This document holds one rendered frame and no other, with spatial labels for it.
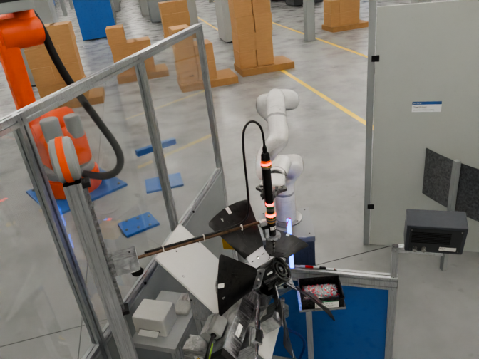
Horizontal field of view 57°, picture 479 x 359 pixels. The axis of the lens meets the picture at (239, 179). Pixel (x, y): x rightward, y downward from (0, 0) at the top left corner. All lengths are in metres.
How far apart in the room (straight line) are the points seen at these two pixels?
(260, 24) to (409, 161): 6.71
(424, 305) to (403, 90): 1.59
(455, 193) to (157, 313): 2.31
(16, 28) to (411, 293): 4.52
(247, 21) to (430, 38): 6.76
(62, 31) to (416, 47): 7.28
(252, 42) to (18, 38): 5.73
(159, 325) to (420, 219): 1.32
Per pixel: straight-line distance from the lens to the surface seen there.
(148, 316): 2.20
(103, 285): 1.82
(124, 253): 1.79
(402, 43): 3.39
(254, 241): 1.93
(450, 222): 2.23
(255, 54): 9.96
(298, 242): 2.18
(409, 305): 3.57
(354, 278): 2.46
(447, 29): 3.40
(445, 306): 3.63
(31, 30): 5.34
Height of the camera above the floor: 2.44
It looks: 27 degrees down
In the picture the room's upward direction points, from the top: 7 degrees counter-clockwise
